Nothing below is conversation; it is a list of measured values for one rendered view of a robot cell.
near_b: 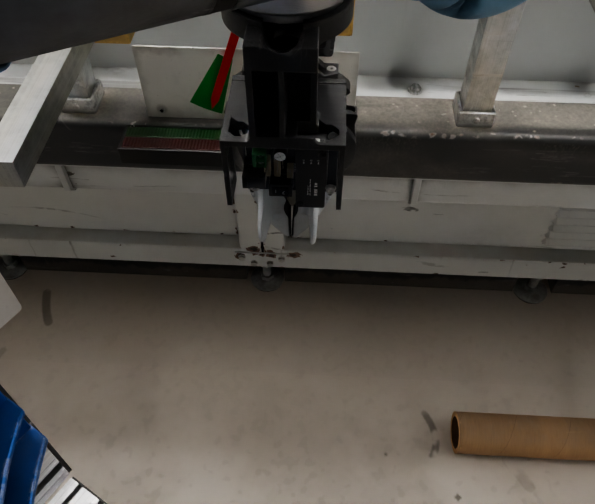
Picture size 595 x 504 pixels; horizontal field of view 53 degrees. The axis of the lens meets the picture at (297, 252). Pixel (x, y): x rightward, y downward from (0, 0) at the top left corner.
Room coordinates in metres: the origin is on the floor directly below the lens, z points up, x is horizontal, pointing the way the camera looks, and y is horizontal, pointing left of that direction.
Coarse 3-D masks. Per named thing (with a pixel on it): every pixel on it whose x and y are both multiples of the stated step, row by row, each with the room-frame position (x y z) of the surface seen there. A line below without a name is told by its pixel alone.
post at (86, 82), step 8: (88, 64) 0.65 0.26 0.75; (80, 72) 0.62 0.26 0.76; (88, 72) 0.64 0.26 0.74; (80, 80) 0.62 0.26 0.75; (88, 80) 0.64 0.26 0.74; (72, 88) 0.62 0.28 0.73; (80, 88) 0.62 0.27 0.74; (88, 88) 0.63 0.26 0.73; (72, 96) 0.62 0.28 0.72; (80, 96) 0.62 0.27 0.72; (88, 96) 0.62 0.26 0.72
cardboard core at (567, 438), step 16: (464, 416) 0.48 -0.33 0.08; (480, 416) 0.48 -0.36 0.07; (496, 416) 0.49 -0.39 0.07; (512, 416) 0.49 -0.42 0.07; (528, 416) 0.49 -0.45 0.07; (544, 416) 0.49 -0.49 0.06; (464, 432) 0.45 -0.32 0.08; (480, 432) 0.45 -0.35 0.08; (496, 432) 0.45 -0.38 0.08; (512, 432) 0.45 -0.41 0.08; (528, 432) 0.45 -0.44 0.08; (544, 432) 0.45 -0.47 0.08; (560, 432) 0.45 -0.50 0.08; (576, 432) 0.45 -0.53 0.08; (592, 432) 0.45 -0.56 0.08; (464, 448) 0.43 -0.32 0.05; (480, 448) 0.43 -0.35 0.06; (496, 448) 0.43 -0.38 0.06; (512, 448) 0.43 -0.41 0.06; (528, 448) 0.43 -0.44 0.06; (544, 448) 0.43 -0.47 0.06; (560, 448) 0.43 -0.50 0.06; (576, 448) 0.42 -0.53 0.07; (592, 448) 0.42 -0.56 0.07
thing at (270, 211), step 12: (264, 192) 0.30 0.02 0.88; (264, 204) 0.29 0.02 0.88; (276, 204) 0.32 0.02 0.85; (288, 204) 0.33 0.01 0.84; (264, 216) 0.29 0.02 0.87; (276, 216) 0.32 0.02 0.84; (288, 216) 0.32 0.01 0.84; (264, 228) 0.28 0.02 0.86; (288, 228) 0.32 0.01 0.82; (264, 240) 0.28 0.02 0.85
